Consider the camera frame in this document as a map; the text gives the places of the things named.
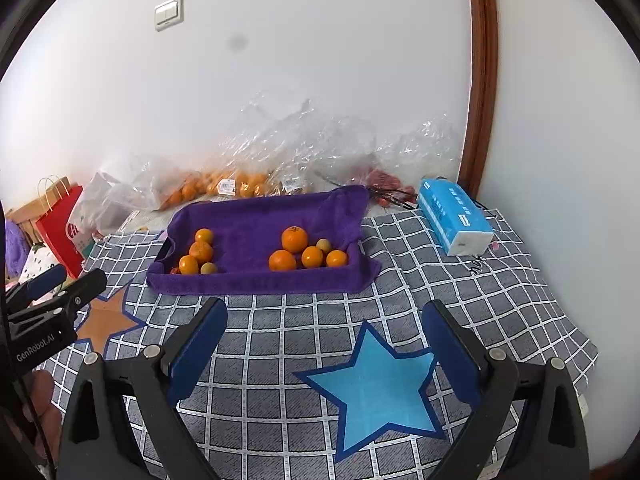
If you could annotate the purple plush cloth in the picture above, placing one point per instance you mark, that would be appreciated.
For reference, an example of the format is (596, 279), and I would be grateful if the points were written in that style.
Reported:
(15, 250)

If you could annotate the crumpled clear plastic bag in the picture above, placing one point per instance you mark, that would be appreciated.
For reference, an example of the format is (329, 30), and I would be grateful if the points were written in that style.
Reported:
(400, 145)

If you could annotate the white printed pillow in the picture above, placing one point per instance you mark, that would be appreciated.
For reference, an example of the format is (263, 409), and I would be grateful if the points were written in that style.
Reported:
(42, 260)

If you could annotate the white light switch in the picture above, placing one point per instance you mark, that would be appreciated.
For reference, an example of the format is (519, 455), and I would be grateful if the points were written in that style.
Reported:
(168, 12)

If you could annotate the pile of small red fruits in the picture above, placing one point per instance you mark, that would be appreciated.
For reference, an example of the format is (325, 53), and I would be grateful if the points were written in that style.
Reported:
(385, 182)

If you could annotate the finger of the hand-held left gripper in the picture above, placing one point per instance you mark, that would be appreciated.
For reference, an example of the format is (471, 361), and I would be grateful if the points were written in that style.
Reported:
(45, 280)
(80, 290)

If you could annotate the purple towel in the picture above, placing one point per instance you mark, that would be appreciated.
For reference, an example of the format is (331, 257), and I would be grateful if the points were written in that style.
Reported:
(250, 225)

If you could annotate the red paper bag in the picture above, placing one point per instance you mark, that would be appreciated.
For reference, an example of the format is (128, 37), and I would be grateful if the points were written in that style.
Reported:
(57, 235)

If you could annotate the person's left hand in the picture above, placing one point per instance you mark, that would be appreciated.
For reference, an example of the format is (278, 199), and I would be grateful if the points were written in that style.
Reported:
(40, 405)

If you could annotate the blue tissue pack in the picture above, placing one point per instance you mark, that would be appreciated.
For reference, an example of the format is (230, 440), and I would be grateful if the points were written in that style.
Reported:
(452, 215)

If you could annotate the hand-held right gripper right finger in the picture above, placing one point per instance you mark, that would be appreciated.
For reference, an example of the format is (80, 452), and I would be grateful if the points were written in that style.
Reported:
(452, 355)

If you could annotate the large orange mandarin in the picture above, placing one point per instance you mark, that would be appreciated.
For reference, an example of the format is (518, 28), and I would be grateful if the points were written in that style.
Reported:
(294, 239)

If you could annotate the small orange mandarin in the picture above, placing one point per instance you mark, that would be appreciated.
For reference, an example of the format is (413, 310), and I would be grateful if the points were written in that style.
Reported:
(336, 258)
(311, 256)

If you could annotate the white plastic bag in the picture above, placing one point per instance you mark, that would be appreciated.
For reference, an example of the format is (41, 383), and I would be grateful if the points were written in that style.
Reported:
(97, 205)

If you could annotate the clear plastic bag of mandarins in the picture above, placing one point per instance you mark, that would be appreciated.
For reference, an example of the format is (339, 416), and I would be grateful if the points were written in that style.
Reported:
(165, 180)
(260, 150)

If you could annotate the small yellow-green fruit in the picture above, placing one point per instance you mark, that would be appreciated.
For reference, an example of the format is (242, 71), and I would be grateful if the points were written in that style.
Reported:
(207, 268)
(324, 245)

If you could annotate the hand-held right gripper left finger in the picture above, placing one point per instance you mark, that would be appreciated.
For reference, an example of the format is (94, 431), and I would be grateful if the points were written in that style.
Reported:
(197, 355)

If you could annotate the grey checked star blanket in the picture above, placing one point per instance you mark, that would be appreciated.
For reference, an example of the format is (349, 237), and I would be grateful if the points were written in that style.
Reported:
(310, 330)

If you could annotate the brown wooden door frame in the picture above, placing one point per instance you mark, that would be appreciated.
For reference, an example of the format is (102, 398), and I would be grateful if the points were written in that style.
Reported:
(482, 60)

